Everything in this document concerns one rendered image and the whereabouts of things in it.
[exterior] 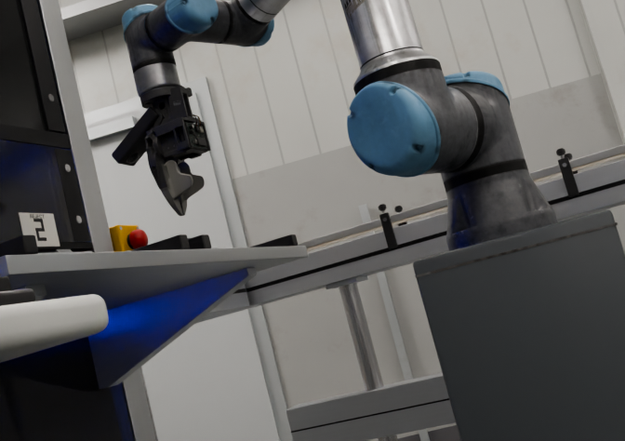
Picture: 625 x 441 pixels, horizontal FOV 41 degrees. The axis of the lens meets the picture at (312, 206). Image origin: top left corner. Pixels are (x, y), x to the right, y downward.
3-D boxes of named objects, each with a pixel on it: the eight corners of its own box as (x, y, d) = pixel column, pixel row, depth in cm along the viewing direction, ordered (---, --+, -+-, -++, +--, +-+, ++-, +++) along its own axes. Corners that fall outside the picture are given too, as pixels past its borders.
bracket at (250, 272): (99, 389, 147) (83, 316, 149) (110, 386, 150) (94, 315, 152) (266, 346, 134) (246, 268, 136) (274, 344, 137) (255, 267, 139)
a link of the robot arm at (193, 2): (230, -15, 142) (192, 13, 149) (176, -23, 134) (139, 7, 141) (241, 29, 140) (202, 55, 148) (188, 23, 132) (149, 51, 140)
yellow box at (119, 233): (96, 269, 167) (88, 233, 168) (118, 267, 173) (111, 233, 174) (126, 259, 164) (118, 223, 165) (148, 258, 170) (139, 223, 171)
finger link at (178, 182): (195, 207, 138) (182, 153, 139) (166, 217, 140) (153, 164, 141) (205, 207, 141) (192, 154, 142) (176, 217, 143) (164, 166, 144)
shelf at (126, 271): (-296, 378, 99) (-299, 361, 99) (89, 321, 163) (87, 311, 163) (9, 274, 80) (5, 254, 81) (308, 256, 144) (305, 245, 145)
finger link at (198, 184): (205, 207, 141) (192, 154, 142) (176, 217, 143) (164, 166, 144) (214, 207, 144) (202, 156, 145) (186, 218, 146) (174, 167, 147)
